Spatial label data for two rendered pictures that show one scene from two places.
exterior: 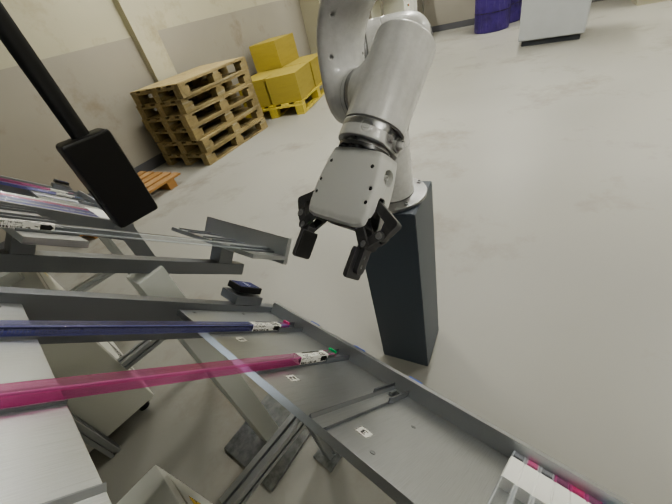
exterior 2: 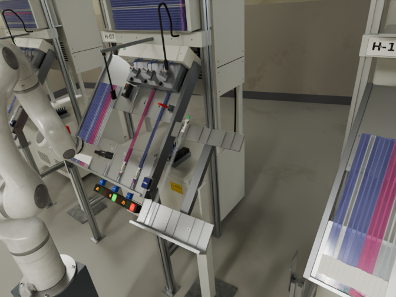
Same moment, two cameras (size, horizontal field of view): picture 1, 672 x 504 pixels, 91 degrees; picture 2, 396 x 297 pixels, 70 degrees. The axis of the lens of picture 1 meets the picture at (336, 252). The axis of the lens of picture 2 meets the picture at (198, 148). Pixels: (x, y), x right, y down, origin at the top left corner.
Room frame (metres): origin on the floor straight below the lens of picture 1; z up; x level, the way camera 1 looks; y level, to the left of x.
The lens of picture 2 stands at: (1.60, 0.25, 1.56)
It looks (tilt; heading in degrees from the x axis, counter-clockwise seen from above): 30 degrees down; 170
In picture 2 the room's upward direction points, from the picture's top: 5 degrees counter-clockwise
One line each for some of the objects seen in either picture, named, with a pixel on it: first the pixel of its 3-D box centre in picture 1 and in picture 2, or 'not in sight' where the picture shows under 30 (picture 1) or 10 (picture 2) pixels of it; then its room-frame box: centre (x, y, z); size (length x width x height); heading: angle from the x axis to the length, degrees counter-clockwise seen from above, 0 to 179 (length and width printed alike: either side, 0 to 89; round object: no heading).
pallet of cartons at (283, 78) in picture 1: (284, 72); not in sight; (5.63, 0.01, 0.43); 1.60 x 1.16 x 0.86; 144
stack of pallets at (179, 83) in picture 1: (204, 111); not in sight; (4.45, 1.07, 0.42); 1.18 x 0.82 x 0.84; 144
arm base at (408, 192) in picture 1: (388, 165); (40, 260); (0.82, -0.20, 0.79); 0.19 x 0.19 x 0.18
